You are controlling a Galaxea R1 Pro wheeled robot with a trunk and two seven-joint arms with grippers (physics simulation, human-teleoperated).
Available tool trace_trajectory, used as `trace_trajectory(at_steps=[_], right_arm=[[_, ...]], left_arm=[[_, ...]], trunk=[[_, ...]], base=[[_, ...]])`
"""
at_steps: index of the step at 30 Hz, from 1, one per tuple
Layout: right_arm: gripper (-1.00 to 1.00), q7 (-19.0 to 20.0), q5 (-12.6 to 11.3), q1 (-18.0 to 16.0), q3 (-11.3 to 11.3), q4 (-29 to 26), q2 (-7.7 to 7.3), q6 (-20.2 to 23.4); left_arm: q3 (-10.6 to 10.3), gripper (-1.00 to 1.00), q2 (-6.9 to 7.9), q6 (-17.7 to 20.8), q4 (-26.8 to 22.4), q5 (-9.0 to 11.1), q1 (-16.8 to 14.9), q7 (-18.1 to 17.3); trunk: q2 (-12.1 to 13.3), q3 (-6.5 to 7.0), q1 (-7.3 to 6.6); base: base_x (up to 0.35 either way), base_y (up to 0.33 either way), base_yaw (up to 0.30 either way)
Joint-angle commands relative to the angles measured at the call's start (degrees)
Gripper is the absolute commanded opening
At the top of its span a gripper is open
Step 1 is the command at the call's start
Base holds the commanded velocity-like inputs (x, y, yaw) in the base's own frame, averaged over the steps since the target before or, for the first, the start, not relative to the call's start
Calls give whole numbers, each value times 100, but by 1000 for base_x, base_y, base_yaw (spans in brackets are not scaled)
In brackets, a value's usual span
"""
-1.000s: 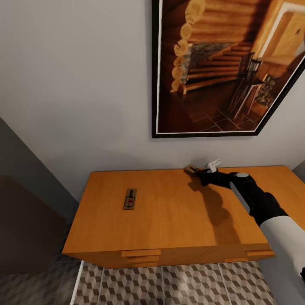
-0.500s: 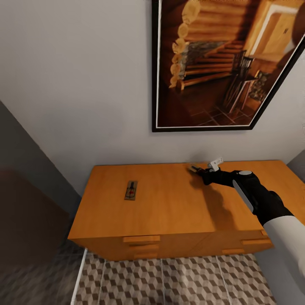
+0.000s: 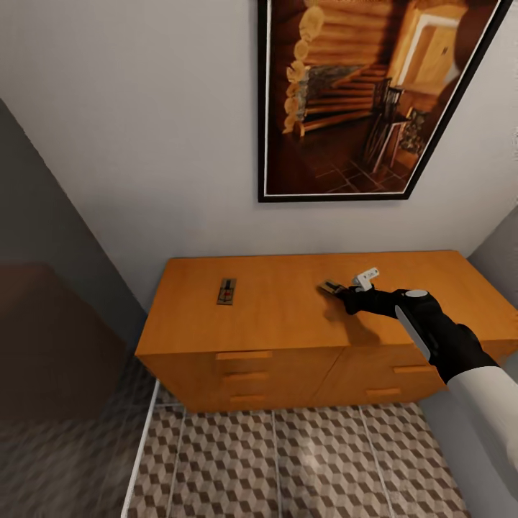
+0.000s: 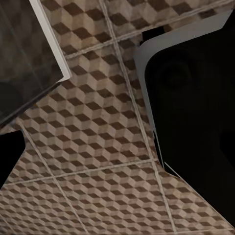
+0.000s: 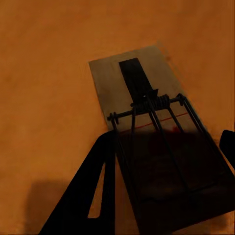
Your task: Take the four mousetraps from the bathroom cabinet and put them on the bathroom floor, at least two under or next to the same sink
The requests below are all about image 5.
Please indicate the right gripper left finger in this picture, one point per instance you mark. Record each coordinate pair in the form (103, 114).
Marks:
(70, 214)

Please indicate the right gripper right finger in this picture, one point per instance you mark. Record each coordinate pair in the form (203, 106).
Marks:
(227, 146)

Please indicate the cabinet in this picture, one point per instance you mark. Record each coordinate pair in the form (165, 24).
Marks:
(50, 112)

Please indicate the mousetrap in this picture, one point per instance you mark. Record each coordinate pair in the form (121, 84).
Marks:
(173, 171)

